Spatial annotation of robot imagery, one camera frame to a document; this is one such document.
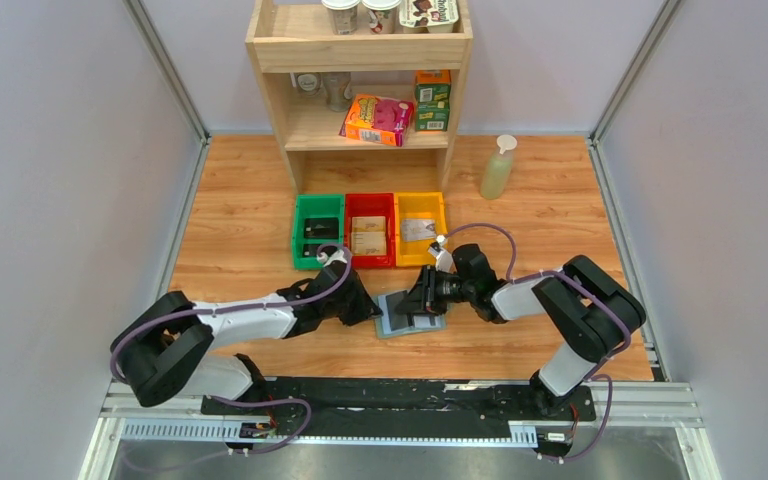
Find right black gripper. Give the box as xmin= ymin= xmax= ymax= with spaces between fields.
xmin=394 ymin=264 xmax=475 ymax=317

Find grey-green card holder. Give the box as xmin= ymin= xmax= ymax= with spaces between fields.
xmin=373 ymin=290 xmax=448 ymax=340

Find dark credit card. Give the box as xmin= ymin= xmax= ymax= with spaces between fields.
xmin=381 ymin=291 xmax=440 ymax=334

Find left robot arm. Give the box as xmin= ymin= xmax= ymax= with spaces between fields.
xmin=109 ymin=260 xmax=382 ymax=415

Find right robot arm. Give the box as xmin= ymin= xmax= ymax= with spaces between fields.
xmin=390 ymin=243 xmax=647 ymax=419

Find tan cards in red bin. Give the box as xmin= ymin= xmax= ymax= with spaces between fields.
xmin=350 ymin=216 xmax=388 ymax=256

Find white card in yellow bin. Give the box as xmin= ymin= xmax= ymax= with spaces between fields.
xmin=400 ymin=218 xmax=438 ymax=242

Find black cards in green bin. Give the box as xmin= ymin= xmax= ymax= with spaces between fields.
xmin=301 ymin=217 xmax=340 ymax=258

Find green plastic bin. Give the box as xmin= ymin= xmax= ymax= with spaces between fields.
xmin=291 ymin=194 xmax=345 ymax=270

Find yellow plastic bin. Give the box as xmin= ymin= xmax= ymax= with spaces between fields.
xmin=394 ymin=192 xmax=448 ymax=267

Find red plastic bin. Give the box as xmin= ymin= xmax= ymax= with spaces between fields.
xmin=345 ymin=193 xmax=396 ymax=269

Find green soap bottle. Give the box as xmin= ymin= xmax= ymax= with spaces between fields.
xmin=480 ymin=134 xmax=518 ymax=200

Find orange pink snack box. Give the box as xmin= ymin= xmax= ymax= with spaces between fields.
xmin=339 ymin=94 xmax=415 ymax=147

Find wooden shelf unit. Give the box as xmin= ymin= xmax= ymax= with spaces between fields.
xmin=245 ymin=1 xmax=474 ymax=192

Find green orange carton box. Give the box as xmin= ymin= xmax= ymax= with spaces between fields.
xmin=414 ymin=70 xmax=452 ymax=132

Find clear glass on shelf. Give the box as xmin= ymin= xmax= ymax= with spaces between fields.
xmin=322 ymin=72 xmax=354 ymax=112

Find glass jar on shelf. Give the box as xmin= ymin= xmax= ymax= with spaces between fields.
xmin=292 ymin=72 xmax=322 ymax=98

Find chocolate pudding pack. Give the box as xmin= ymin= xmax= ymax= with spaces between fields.
xmin=398 ymin=0 xmax=460 ymax=33

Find left yogurt cup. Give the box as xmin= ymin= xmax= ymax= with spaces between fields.
xmin=321 ymin=0 xmax=360 ymax=35

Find yogurt cup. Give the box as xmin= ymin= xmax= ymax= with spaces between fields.
xmin=321 ymin=0 xmax=360 ymax=35
xmin=361 ymin=0 xmax=401 ymax=34

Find middle yogurt cup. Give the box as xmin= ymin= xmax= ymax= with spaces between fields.
xmin=361 ymin=0 xmax=401 ymax=34

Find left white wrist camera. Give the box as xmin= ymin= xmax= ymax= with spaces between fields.
xmin=316 ymin=244 xmax=351 ymax=267

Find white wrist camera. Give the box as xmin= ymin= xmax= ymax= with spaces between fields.
xmin=316 ymin=244 xmax=351 ymax=267
xmin=428 ymin=236 xmax=454 ymax=273

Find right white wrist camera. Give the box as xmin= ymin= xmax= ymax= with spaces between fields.
xmin=428 ymin=236 xmax=454 ymax=273

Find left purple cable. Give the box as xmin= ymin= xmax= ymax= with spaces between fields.
xmin=109 ymin=242 xmax=353 ymax=458

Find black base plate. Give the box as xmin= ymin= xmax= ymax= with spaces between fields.
xmin=199 ymin=376 xmax=597 ymax=440

